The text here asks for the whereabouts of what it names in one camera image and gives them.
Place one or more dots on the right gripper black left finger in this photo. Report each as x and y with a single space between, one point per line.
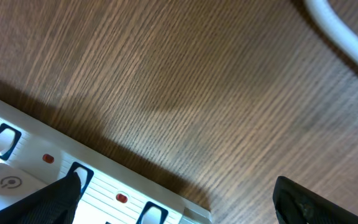
53 204

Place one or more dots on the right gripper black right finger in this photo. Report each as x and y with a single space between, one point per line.
295 204

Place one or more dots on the white power strip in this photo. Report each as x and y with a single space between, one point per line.
47 177

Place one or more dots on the white charger adapter plug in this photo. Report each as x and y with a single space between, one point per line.
15 184

